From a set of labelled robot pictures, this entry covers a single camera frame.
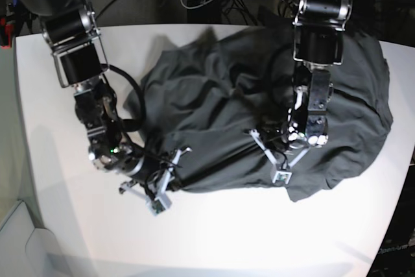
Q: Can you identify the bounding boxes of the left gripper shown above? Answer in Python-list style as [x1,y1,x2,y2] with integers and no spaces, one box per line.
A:
[259,117,329,158]

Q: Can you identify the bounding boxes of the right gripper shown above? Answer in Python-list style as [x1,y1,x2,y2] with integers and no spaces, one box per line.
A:
[88,143,177,193]

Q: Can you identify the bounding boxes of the dark grey t-shirt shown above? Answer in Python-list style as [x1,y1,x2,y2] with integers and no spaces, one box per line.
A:
[140,18,393,202]

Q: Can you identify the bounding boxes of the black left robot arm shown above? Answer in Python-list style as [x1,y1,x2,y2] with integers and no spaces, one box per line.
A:
[250,0,353,160]

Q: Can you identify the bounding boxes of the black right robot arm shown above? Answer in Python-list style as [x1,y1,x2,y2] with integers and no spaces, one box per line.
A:
[20,0,175,197]

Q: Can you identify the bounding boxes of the red clamp tool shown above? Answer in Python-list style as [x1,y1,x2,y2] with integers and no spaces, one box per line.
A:
[1,17,14,49]

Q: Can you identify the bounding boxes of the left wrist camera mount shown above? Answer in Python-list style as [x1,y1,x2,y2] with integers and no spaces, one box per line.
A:
[248,129,311,185]

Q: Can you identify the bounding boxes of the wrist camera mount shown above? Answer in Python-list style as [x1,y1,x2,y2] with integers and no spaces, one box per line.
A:
[119,147,192,216]
[248,129,311,185]

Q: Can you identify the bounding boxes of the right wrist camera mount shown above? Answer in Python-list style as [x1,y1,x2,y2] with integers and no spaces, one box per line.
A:
[119,147,192,216]

